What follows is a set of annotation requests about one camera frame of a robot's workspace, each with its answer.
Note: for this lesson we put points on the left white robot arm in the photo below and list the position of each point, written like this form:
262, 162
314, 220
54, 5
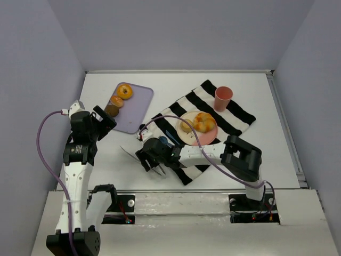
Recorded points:
77, 231

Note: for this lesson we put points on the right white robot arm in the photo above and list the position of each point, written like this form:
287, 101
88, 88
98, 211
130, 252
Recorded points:
235, 157

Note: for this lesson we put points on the dark brown muffin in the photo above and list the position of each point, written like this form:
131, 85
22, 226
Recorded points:
112, 110

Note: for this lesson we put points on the black white striped cloth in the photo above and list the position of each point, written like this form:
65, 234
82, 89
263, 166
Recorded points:
232, 121

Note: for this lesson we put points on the lavender tray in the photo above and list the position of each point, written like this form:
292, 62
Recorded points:
132, 113

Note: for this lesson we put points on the small glazed bun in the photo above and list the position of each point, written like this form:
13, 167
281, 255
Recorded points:
117, 101

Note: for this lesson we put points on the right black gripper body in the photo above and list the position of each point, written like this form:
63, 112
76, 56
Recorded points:
145, 159

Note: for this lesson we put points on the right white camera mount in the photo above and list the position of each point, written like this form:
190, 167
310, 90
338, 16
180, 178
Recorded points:
144, 136

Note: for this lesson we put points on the blue spoon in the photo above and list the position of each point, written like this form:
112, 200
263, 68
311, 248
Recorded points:
164, 140

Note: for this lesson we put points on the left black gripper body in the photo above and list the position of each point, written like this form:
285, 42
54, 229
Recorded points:
105, 121

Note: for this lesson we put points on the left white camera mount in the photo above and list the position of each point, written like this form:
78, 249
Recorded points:
76, 107

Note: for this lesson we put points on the orange glazed donut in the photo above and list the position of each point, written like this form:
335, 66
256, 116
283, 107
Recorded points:
125, 91

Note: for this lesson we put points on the small yellow muffin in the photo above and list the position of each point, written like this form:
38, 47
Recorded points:
186, 126

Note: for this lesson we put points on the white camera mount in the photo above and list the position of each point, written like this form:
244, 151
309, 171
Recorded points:
76, 107
144, 136

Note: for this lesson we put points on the twisted ring bread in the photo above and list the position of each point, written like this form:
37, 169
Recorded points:
204, 122

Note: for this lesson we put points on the pink cup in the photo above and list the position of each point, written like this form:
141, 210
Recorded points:
223, 96

